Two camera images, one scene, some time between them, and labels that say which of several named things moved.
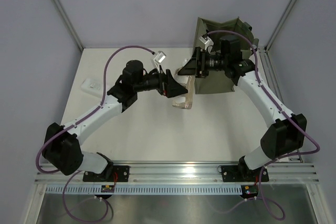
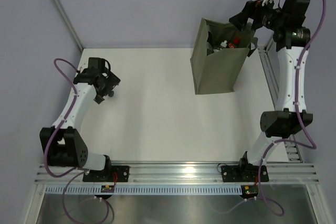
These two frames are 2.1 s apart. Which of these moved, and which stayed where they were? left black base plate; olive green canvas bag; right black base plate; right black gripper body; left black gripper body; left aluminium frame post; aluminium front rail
Moved: right black gripper body; left black gripper body
Stayed: olive green canvas bag; aluminium front rail; right black base plate; left black base plate; left aluminium frame post
